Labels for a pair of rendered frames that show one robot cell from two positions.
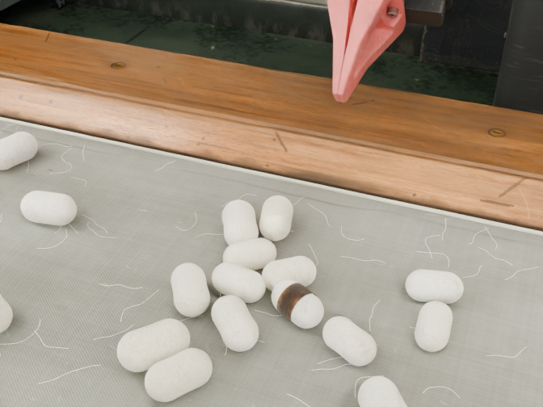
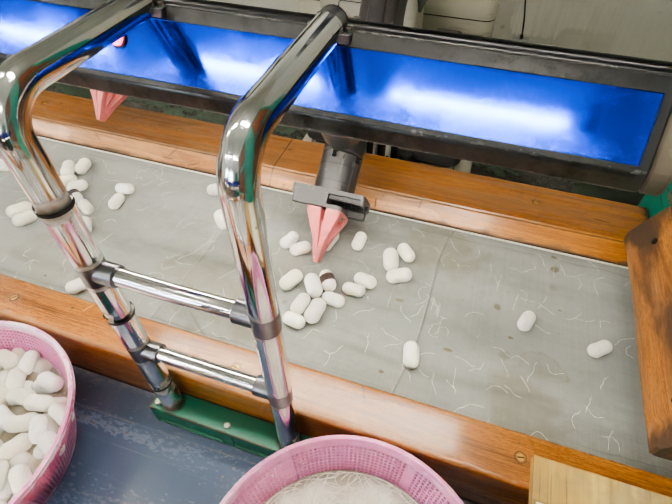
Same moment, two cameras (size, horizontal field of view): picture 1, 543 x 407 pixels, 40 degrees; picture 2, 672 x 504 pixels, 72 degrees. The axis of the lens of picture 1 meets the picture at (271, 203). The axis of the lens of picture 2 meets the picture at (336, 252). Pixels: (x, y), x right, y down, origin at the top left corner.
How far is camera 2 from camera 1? 55 cm
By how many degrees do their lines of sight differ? 13
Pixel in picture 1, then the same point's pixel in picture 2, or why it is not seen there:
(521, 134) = (188, 130)
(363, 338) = (85, 205)
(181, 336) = (27, 206)
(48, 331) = not seen: outside the picture
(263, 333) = not seen: hidden behind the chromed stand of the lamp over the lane
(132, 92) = (45, 115)
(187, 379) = (25, 219)
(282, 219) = (81, 166)
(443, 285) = (124, 187)
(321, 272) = (93, 185)
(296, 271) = (77, 184)
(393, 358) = (102, 211)
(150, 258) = not seen: hidden behind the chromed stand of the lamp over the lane
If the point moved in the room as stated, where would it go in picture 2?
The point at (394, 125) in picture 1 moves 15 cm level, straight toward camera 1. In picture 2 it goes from (142, 127) to (103, 179)
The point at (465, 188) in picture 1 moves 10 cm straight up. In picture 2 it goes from (158, 152) to (140, 101)
